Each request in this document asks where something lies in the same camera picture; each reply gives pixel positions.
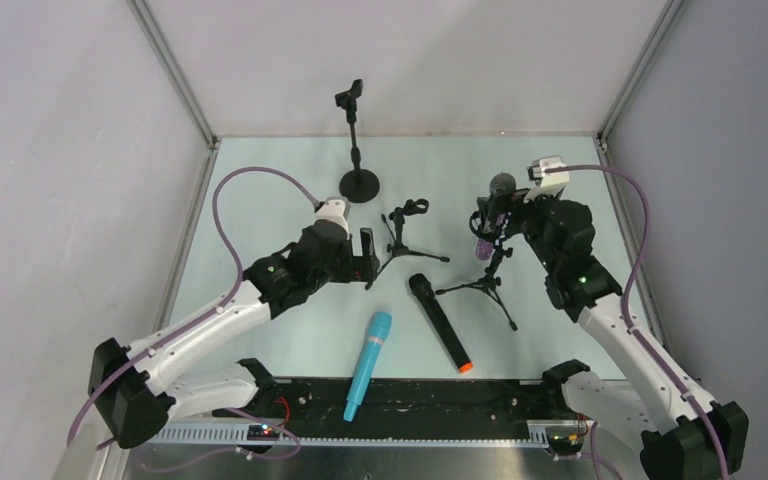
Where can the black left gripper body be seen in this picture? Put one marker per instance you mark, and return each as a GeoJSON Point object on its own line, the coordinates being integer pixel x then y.
{"type": "Point", "coordinates": [359, 258]}

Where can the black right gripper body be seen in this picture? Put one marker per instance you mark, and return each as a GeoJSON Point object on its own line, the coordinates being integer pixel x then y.
{"type": "Point", "coordinates": [513, 210]}

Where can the purple glitter microphone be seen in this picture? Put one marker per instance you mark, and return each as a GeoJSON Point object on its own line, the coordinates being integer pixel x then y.
{"type": "Point", "coordinates": [500, 183]}

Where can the small black tripod microphone stand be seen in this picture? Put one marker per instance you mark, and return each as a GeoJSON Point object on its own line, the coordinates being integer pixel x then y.
{"type": "Point", "coordinates": [395, 222]}

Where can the black shock-mount tripod stand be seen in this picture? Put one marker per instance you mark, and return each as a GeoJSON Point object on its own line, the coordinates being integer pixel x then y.
{"type": "Point", "coordinates": [490, 281]}

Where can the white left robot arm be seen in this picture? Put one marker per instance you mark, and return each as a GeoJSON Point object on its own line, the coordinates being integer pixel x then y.
{"type": "Point", "coordinates": [138, 388]}

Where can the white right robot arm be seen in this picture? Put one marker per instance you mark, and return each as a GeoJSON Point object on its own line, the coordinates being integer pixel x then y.
{"type": "Point", "coordinates": [678, 429]}

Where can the black round-base microphone stand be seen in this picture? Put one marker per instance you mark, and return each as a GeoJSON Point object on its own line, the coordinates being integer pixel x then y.
{"type": "Point", "coordinates": [359, 185]}

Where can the black microphone orange tip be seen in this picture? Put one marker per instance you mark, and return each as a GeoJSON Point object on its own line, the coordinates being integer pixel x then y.
{"type": "Point", "coordinates": [423, 292]}

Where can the blue microphone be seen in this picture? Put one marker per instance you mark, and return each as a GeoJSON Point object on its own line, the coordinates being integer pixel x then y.
{"type": "Point", "coordinates": [376, 334]}

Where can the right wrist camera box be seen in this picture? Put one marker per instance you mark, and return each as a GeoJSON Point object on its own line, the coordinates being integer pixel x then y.
{"type": "Point", "coordinates": [548, 177]}

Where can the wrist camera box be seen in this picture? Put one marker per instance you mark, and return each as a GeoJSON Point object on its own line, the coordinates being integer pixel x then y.
{"type": "Point", "coordinates": [335, 209]}
{"type": "Point", "coordinates": [548, 177]}

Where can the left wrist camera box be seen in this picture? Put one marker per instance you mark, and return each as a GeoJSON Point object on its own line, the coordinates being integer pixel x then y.
{"type": "Point", "coordinates": [335, 209]}

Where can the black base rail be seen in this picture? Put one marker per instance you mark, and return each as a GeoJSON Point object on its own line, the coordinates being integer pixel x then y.
{"type": "Point", "coordinates": [404, 409]}

